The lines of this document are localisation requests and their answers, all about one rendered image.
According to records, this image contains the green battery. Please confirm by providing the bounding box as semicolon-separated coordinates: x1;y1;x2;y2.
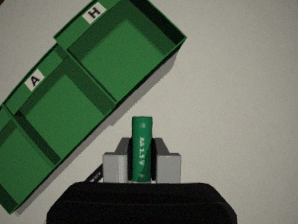
132;116;153;183

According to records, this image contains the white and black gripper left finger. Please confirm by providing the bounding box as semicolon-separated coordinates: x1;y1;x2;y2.
102;137;133;183

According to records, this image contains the black battery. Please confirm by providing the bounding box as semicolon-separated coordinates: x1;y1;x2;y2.
85;164;103;182

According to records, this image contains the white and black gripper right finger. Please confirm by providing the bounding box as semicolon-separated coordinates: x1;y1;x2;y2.
151;138;182;184

